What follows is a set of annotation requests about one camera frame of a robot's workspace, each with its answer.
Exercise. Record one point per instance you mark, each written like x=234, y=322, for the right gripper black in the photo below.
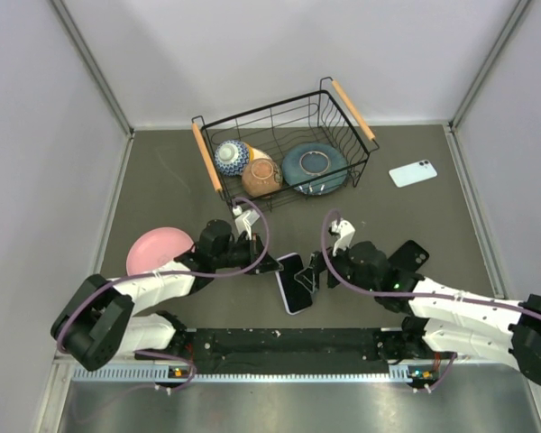
x=307, y=275

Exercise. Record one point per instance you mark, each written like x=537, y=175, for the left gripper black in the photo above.
x=268, y=264

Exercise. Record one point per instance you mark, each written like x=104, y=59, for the black screen smartphone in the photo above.
x=295, y=284

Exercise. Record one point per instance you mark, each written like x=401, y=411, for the light blue smartphone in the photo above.
x=412, y=173

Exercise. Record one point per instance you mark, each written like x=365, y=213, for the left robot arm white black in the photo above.
x=103, y=319

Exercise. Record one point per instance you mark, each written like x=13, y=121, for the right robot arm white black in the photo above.
x=437, y=317

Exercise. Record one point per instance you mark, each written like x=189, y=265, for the black phone case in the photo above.
x=410, y=257

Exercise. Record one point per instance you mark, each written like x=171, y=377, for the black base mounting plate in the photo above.
x=297, y=350

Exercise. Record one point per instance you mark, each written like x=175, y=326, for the brown ceramic bowl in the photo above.
x=261, y=177

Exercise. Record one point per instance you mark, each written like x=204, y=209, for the teal ceramic plate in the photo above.
x=314, y=169

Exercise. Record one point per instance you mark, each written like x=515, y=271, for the yellow bowl in basket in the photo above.
x=255, y=153

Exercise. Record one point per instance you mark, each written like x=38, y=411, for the blue white patterned bowl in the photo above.
x=232, y=157

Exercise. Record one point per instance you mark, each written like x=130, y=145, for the pink plate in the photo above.
x=156, y=248

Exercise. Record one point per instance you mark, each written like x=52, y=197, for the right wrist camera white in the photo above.
x=343, y=231

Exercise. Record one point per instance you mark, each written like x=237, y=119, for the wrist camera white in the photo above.
x=244, y=220
x=343, y=231

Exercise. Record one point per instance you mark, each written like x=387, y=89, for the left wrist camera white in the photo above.
x=244, y=220

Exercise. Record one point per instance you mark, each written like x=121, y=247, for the black wire dish basket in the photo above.
x=326, y=115

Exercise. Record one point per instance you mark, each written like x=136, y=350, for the aluminium frame rail front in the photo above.
x=131, y=368

